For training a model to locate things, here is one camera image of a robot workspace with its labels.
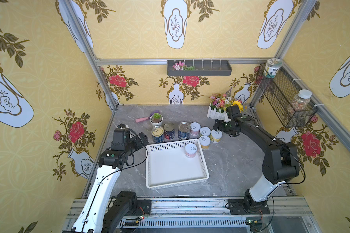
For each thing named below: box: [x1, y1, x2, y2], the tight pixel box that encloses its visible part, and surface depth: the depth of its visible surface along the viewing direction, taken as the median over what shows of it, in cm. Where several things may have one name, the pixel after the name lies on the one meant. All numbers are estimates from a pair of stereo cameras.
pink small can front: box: [184, 143, 198, 159], surface depth 92 cm
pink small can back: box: [189, 121, 202, 137], surface depth 102 cm
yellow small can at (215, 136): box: [209, 129, 223, 144], surface depth 99 cm
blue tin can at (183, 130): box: [177, 121, 191, 141], surface depth 97 cm
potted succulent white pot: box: [149, 112, 164, 127], surface depth 102 cm
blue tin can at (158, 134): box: [151, 125, 166, 144], surface depth 94 cm
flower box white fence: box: [206, 87, 244, 120], surface depth 103 cm
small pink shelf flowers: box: [172, 61, 195, 71], surface depth 89 cm
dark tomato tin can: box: [163, 122, 175, 140], surface depth 97 cm
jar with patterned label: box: [263, 58, 283, 79], surface depth 87 cm
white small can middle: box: [199, 126, 211, 137], surface depth 100 cm
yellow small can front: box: [199, 135, 211, 150], surface depth 95 cm
